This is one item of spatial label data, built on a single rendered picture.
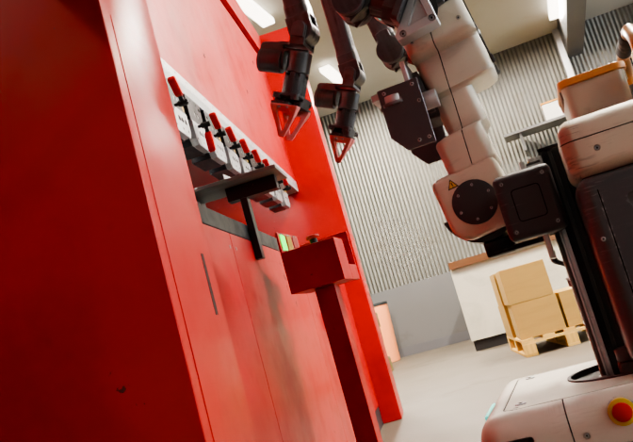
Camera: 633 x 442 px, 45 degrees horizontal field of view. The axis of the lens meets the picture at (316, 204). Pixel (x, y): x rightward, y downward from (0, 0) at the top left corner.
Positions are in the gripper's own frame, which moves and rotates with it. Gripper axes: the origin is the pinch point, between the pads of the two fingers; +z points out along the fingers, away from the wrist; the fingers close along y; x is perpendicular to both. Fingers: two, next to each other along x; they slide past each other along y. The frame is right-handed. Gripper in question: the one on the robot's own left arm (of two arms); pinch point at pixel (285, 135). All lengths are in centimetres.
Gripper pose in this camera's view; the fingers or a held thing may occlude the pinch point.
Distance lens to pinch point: 181.5
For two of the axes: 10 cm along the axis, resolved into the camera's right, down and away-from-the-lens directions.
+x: 9.3, 1.6, -3.2
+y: -3.1, -0.8, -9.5
